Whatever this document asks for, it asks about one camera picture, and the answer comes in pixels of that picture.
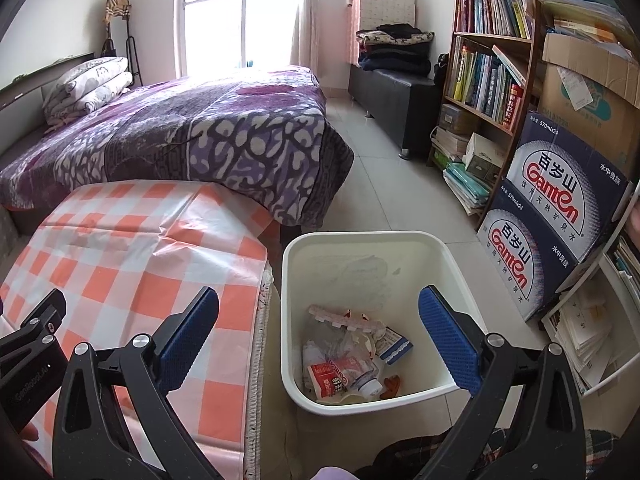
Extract beige fringed cloth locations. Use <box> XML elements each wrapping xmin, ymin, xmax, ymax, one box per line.
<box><xmin>242</xmin><ymin>265</ymin><xmax>326</xmax><ymax>480</ymax></box>

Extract lavender cloth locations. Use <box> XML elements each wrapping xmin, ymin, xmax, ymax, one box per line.
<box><xmin>312</xmin><ymin>465</ymin><xmax>361</xmax><ymax>480</ymax></box>

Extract wooden bookshelf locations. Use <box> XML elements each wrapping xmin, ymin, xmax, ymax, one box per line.
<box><xmin>425</xmin><ymin>0</ymin><xmax>548</xmax><ymax>211</ymax></box>

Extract white plastic trash bin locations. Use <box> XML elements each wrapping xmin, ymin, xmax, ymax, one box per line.
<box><xmin>281</xmin><ymin>230</ymin><xmax>488</xmax><ymax>417</ymax></box>

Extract stack of teal books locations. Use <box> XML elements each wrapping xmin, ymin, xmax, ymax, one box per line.
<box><xmin>442</xmin><ymin>162</ymin><xmax>493</xmax><ymax>217</ymax></box>

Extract white tissue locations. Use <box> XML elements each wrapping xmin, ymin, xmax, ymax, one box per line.
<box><xmin>302</xmin><ymin>340</ymin><xmax>326</xmax><ymax>366</ymax></box>

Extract brown cardboard box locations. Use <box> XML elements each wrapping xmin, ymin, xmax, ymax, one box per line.
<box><xmin>537</xmin><ymin>32</ymin><xmax>640</xmax><ymax>161</ymax></box>

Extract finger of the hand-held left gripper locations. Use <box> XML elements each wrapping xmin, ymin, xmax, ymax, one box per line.
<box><xmin>0</xmin><ymin>288</ymin><xmax>68</xmax><ymax>357</ymax></box>

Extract red snack packet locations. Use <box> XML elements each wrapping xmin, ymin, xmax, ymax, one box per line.
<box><xmin>306</xmin><ymin>357</ymin><xmax>368</xmax><ymax>402</ymax></box>

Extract stack of white papers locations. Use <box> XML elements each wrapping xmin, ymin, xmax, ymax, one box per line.
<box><xmin>552</xmin><ymin>285</ymin><xmax>618</xmax><ymax>393</ymax></box>

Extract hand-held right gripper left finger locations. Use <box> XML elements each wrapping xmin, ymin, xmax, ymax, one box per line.
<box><xmin>52</xmin><ymin>286</ymin><xmax>223</xmax><ymax>480</ymax></box>

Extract folded grey printed quilt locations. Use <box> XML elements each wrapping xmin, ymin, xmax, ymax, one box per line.
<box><xmin>42</xmin><ymin>56</ymin><xmax>135</xmax><ymax>123</ymax></box>

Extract grey bed headboard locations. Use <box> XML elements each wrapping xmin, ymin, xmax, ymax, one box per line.
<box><xmin>0</xmin><ymin>51</ymin><xmax>96</xmax><ymax>161</ymax></box>

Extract stack of folded clothes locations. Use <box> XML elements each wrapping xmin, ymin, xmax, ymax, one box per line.
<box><xmin>356</xmin><ymin>23</ymin><xmax>435</xmax><ymax>77</ymax></box>

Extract bed with purple blanket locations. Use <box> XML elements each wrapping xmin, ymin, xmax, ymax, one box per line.
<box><xmin>0</xmin><ymin>65</ymin><xmax>356</xmax><ymax>228</ymax></box>

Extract blue white small box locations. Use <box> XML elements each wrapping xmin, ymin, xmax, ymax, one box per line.
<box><xmin>375</xmin><ymin>326</ymin><xmax>415</xmax><ymax>365</ymax></box>

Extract window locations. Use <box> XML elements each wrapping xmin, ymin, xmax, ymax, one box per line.
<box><xmin>175</xmin><ymin>0</ymin><xmax>306</xmax><ymax>78</ymax></box>

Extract clear plastic wrapper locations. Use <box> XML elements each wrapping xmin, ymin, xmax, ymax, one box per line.
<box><xmin>310</xmin><ymin>320</ymin><xmax>376</xmax><ymax>361</ymax></box>

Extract blue water carton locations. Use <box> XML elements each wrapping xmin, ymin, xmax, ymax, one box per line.
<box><xmin>476</xmin><ymin>179</ymin><xmax>608</xmax><ymax>323</ymax></box>
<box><xmin>505</xmin><ymin>110</ymin><xmax>632</xmax><ymax>266</ymax></box>

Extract white decorated box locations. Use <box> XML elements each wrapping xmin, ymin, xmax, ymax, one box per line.
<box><xmin>464</xmin><ymin>132</ymin><xmax>507</xmax><ymax>173</ymax></box>

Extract grey cardboard box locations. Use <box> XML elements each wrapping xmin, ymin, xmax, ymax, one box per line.
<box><xmin>439</xmin><ymin>104</ymin><xmax>476</xmax><ymax>136</ymax></box>

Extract black coat stand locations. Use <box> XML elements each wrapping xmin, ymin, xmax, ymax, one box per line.
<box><xmin>102</xmin><ymin>15</ymin><xmax>146</xmax><ymax>87</ymax></box>

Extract pink storage cabinet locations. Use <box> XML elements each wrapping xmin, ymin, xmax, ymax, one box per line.
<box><xmin>350</xmin><ymin>0</ymin><xmax>417</xmax><ymax>68</ymax></box>

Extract black leather bench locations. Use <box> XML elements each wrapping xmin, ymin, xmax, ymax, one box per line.
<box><xmin>347</xmin><ymin>66</ymin><xmax>443</xmax><ymax>158</ymax></box>

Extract white curtain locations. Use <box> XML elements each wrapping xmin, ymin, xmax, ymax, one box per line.
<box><xmin>295</xmin><ymin>0</ymin><xmax>323</xmax><ymax>73</ymax></box>

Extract row of thick books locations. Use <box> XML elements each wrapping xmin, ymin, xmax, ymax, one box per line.
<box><xmin>446</xmin><ymin>45</ymin><xmax>527</xmax><ymax>131</ymax></box>

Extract row of thin books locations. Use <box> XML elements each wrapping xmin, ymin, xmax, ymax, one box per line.
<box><xmin>456</xmin><ymin>0</ymin><xmax>535</xmax><ymax>41</ymax></box>

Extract orange checkered tablecloth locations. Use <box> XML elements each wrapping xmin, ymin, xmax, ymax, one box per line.
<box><xmin>0</xmin><ymin>180</ymin><xmax>281</xmax><ymax>441</ymax></box>

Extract clear plastic bottle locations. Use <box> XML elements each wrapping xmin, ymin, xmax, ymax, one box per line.
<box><xmin>345</xmin><ymin>355</ymin><xmax>385</xmax><ymax>397</ymax></box>

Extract white metal rack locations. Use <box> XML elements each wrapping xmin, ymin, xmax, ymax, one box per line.
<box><xmin>540</xmin><ymin>160</ymin><xmax>640</xmax><ymax>398</ymax></box>

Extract books in white rack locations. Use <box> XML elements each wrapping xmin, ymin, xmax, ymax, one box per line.
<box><xmin>612</xmin><ymin>235</ymin><xmax>640</xmax><ymax>286</ymax></box>

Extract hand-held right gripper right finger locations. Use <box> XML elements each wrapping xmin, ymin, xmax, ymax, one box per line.
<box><xmin>417</xmin><ymin>285</ymin><xmax>587</xmax><ymax>480</ymax></box>

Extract stack of white books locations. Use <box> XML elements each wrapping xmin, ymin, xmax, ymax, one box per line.
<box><xmin>430</xmin><ymin>127</ymin><xmax>468</xmax><ymax>168</ymax></box>

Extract person's left hand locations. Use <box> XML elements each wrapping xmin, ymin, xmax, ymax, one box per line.
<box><xmin>15</xmin><ymin>420</ymin><xmax>42</xmax><ymax>443</ymax></box>

